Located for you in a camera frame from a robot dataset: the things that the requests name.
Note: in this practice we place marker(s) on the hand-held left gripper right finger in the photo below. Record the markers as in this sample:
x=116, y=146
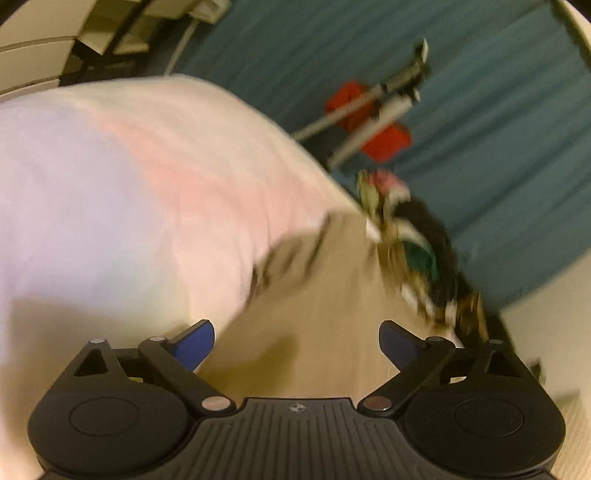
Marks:
x=396, y=344

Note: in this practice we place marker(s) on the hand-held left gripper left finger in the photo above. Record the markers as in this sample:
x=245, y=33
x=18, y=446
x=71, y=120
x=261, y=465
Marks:
x=197, y=345

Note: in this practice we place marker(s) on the tan garment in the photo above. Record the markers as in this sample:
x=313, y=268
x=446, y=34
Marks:
x=318, y=314

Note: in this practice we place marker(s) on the pile of mixed clothes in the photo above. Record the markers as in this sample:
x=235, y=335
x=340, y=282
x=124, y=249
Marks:
x=397, y=235

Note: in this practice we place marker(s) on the white bed cover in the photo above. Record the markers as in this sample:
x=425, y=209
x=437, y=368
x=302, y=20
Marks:
x=115, y=194

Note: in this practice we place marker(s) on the red stool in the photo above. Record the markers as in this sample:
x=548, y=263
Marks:
x=385, y=141

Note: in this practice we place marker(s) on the teal curtain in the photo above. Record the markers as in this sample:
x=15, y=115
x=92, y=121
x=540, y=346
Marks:
x=485, y=138

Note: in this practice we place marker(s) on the grey metal folding stand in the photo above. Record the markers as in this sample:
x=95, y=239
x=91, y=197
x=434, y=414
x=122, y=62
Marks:
x=369, y=115

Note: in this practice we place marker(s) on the white drawer cabinet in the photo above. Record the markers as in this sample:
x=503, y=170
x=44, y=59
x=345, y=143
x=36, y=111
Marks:
x=32, y=50

